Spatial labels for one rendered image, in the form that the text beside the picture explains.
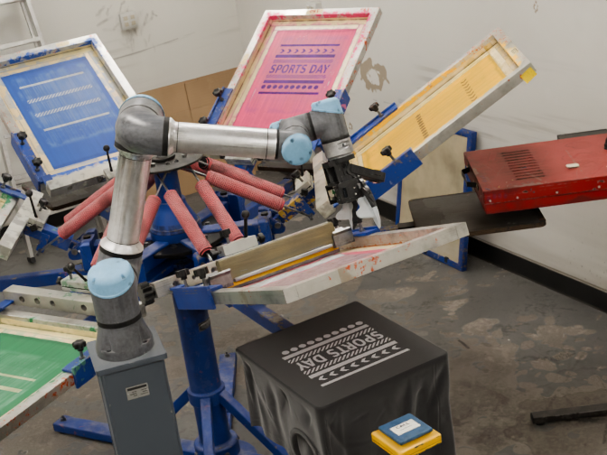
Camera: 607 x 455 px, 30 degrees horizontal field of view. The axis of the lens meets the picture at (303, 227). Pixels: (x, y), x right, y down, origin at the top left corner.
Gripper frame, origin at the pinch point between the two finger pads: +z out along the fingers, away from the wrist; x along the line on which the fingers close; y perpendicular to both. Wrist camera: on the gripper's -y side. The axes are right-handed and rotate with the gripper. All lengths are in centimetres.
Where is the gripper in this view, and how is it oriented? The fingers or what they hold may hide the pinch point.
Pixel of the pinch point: (368, 227)
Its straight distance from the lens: 297.5
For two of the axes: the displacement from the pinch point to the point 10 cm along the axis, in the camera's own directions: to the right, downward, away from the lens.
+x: 4.5, -0.3, -8.9
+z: 2.8, 9.5, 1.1
